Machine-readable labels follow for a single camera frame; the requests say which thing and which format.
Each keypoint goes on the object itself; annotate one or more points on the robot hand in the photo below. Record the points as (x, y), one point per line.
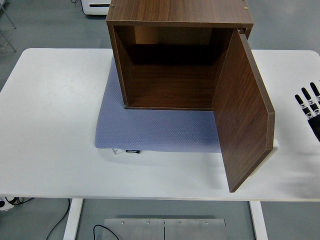
(312, 117)

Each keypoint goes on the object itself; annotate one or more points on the brown wooden cabinet door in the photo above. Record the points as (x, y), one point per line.
(242, 112)

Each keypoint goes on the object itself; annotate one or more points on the brown wooden cabinet body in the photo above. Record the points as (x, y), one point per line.
(175, 10)

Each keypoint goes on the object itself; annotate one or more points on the white table leg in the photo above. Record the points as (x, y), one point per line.
(72, 220)
(257, 220)

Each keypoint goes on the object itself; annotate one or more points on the blue-grey dotted mat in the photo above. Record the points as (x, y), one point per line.
(150, 130)

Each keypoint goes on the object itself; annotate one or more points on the dark mat label tag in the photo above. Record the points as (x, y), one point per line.
(133, 151)

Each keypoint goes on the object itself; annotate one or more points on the grey metal plate with screws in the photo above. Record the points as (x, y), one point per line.
(140, 230)

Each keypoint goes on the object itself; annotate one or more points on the white appliance with dark slot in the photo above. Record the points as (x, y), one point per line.
(96, 10)

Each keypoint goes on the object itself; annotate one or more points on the white power strip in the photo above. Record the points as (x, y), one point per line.
(4, 203)

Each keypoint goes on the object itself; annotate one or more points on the grey metal rack frame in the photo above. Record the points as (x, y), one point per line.
(11, 41)

